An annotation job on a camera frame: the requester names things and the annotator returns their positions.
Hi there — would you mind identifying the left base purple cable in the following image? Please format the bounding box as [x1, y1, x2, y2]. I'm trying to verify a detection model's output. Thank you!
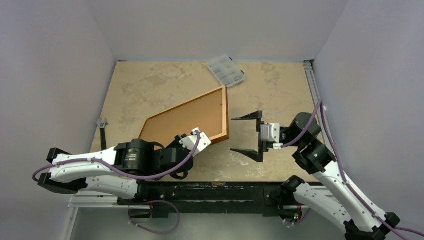
[127, 200, 181, 235]

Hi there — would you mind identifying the aluminium rail frame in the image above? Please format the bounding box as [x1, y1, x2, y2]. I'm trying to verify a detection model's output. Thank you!
[66, 59, 370, 240]

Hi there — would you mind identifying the clear plastic organizer box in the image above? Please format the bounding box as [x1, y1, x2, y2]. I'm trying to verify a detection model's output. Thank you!
[207, 55, 246, 89]

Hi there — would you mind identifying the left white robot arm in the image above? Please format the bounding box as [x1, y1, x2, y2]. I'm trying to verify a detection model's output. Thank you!
[32, 129, 212, 205]

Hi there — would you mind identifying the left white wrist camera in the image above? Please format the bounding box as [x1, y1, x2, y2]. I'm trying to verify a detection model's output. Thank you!
[179, 127, 212, 158]

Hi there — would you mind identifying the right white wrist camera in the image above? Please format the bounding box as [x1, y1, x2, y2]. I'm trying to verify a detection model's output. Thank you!
[259, 123, 282, 152]

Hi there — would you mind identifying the wooden picture frame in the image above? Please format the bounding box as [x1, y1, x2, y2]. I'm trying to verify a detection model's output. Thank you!
[137, 85, 230, 146]

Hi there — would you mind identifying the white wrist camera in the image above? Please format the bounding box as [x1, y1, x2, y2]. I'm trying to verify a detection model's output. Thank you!
[259, 123, 282, 152]
[179, 127, 212, 158]

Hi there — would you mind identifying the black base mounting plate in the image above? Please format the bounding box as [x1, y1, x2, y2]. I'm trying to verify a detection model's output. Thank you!
[117, 180, 307, 222]

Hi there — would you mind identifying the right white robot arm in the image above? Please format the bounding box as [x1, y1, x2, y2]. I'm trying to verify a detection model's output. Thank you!
[234, 110, 401, 240]

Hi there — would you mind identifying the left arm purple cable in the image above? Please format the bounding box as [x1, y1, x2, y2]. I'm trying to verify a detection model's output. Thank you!
[32, 129, 202, 182]

